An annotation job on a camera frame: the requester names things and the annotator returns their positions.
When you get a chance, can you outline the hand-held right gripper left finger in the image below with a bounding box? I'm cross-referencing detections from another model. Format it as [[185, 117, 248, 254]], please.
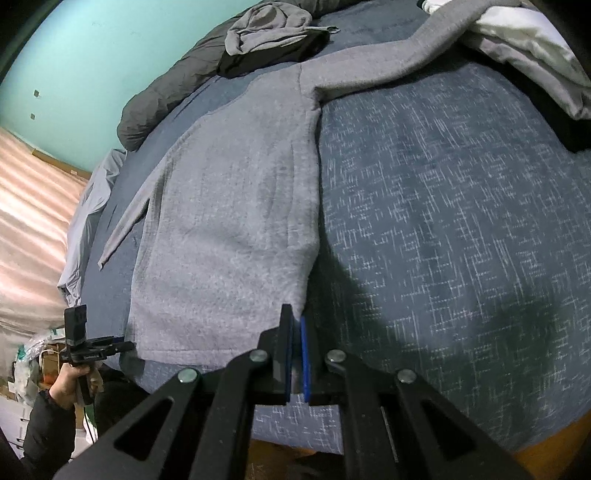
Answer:
[[55, 304, 297, 480]]

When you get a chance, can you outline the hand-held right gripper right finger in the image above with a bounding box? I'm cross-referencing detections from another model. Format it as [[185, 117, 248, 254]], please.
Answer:
[[300, 316, 533, 480]]

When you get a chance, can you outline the grey hoodie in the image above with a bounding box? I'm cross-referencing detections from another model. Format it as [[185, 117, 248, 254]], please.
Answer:
[[98, 0, 523, 366]]

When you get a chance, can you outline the person's left forearm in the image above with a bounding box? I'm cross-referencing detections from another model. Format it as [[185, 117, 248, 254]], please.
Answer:
[[21, 390, 78, 472]]

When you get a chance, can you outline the person's left hand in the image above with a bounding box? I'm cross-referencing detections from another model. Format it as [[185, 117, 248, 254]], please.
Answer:
[[49, 361, 105, 412]]

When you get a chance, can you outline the clear plastic bag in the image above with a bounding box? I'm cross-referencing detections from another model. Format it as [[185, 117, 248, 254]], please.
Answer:
[[11, 330, 54, 372]]

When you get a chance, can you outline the light grey bed sheet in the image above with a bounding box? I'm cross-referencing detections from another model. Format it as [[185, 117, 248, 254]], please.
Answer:
[[58, 148, 127, 298]]

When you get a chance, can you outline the bed with blue sheet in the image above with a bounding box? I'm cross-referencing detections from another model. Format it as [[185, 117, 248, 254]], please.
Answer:
[[81, 0, 591, 455]]

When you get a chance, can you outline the dark grey rolled duvet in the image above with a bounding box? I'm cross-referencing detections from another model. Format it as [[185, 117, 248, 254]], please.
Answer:
[[115, 0, 356, 152]]

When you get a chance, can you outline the crumpled light grey garment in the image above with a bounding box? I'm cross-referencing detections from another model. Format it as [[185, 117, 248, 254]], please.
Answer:
[[225, 0, 341, 57]]

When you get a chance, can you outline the folded light grey garment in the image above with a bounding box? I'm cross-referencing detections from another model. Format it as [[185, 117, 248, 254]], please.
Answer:
[[462, 34, 591, 121]]

